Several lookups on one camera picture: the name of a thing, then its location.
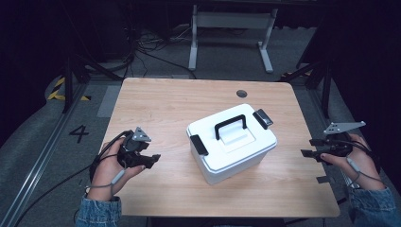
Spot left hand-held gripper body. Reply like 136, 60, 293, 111
117, 126, 152, 168

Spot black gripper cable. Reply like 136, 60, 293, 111
327, 138, 381, 173
12, 130, 134, 227

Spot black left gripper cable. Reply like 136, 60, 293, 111
12, 130, 134, 227

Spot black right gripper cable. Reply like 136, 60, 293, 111
327, 138, 381, 173

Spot white metal stand frame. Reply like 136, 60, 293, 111
187, 4, 279, 74

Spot grey right gripper cable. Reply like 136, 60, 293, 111
345, 156, 385, 187

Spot person's right hand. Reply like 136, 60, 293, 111
319, 133, 386, 192

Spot metal floor rail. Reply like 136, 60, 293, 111
0, 82, 90, 227

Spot person's left hand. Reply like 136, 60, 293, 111
87, 137, 147, 201

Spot black floor cables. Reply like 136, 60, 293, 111
124, 26, 198, 80

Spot yellow black floor tape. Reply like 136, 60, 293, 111
46, 76, 93, 102

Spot white storage box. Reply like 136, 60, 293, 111
185, 103, 279, 186

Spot grey left gripper cable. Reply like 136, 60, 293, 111
84, 168, 128, 197

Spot black tripod stand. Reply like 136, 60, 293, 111
61, 51, 125, 114
278, 58, 336, 120

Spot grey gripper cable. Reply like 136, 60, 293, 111
84, 168, 128, 197
345, 156, 385, 187

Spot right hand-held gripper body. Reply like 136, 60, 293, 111
320, 120, 367, 158

